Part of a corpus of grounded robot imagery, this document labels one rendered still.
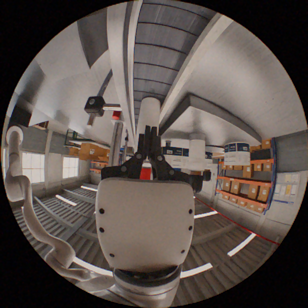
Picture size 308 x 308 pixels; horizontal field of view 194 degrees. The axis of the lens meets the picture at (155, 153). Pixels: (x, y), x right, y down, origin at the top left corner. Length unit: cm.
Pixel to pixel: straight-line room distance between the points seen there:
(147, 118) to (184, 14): 20
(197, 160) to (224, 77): 34
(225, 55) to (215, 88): 11
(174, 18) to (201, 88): 21
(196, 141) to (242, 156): 35
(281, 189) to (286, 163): 83
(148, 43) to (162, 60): 4
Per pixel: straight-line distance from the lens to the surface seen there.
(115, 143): 51
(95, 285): 28
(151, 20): 16
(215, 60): 24
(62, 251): 55
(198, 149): 44
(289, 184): 420
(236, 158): 66
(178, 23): 16
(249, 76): 30
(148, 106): 22
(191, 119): 34
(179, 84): 16
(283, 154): 432
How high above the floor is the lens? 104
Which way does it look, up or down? 6 degrees down
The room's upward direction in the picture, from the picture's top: 175 degrees counter-clockwise
